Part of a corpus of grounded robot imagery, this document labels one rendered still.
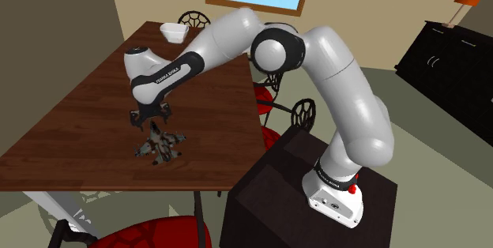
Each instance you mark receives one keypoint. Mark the black sideboard with orange lamp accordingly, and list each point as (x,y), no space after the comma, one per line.
(450,70)

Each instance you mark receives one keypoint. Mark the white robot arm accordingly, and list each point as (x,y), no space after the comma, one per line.
(346,97)

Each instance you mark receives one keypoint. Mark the black metal chair red seat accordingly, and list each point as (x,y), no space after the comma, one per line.
(263,97)
(304,114)
(154,235)
(194,18)

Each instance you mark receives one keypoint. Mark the camouflage toy jet plane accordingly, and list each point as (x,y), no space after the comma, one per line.
(160,144)

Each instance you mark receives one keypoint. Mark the white bowl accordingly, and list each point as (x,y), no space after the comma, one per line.
(174,31)

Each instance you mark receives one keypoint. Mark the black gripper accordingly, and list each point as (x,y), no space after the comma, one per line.
(148,111)

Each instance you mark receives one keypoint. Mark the brown wooden dining table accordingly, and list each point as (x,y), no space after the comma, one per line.
(77,124)

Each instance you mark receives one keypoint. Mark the dark robot stand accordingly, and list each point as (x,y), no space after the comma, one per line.
(269,208)

